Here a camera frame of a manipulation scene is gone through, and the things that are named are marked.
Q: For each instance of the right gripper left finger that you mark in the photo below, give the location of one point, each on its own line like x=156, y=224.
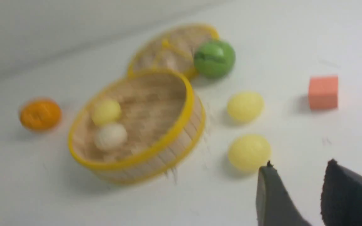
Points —
x=274, y=206

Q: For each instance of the woven bamboo steamer lid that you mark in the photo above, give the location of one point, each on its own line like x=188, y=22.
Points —
x=173, y=50

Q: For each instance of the white bun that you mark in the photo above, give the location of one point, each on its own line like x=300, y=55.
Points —
x=110, y=136

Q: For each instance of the orange foam cube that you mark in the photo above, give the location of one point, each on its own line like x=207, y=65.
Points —
x=323, y=92

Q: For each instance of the yellow bun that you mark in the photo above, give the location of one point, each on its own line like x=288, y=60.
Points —
x=105, y=111
x=244, y=107
x=249, y=152

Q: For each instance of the orange toy tangerine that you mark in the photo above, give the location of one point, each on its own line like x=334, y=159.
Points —
x=40, y=114

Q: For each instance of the green toy watermelon ball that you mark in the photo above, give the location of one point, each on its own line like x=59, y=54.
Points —
x=214, y=59

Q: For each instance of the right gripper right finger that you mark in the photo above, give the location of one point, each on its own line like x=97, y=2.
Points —
x=341, y=197

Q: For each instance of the bamboo steamer tray yellow rim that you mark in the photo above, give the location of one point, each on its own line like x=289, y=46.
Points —
x=164, y=119

